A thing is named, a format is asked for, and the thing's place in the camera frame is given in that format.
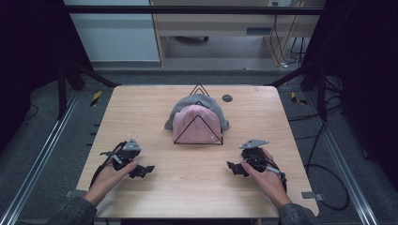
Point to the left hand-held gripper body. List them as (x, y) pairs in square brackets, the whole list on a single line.
[(130, 150)]

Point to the black metal stand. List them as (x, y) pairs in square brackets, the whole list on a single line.
[(62, 93), (321, 93)]

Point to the person's right hand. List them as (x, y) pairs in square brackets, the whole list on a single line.
[(269, 184)]

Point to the pink knit beanie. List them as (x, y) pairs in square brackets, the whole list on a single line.
[(195, 125)]

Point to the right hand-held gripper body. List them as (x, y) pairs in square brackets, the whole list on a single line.
[(255, 156)]

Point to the orange-black tool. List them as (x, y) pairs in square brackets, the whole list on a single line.
[(297, 99)]

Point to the grey knit beanie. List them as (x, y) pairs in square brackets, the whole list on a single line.
[(200, 100)]

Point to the white panel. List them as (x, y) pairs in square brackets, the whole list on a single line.
[(115, 37)]

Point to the aluminium rail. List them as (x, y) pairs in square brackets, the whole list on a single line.
[(40, 156), (341, 162)]

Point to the round dark table grommet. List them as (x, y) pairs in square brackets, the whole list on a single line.
[(227, 98)]

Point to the grey metal bracket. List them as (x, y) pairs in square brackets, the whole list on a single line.
[(313, 196), (73, 193)]

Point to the black frame crossbar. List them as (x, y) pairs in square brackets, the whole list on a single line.
[(187, 10)]

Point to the dark curtain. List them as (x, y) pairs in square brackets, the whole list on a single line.
[(366, 78), (28, 62)]

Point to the person's left hand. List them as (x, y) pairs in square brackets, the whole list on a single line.
[(108, 181)]

